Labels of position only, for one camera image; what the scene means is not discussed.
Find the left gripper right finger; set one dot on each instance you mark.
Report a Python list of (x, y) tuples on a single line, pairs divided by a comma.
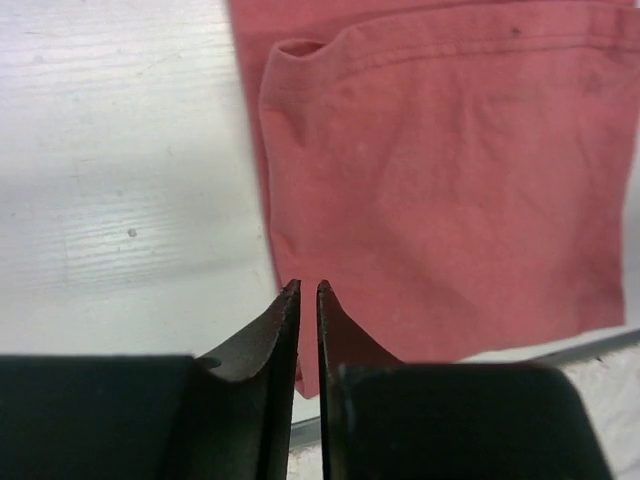
[(344, 348)]

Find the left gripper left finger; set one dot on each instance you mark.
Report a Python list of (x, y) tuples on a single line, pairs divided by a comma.
[(238, 404)]

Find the pink t shirt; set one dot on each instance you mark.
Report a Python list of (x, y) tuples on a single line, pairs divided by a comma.
[(455, 169)]

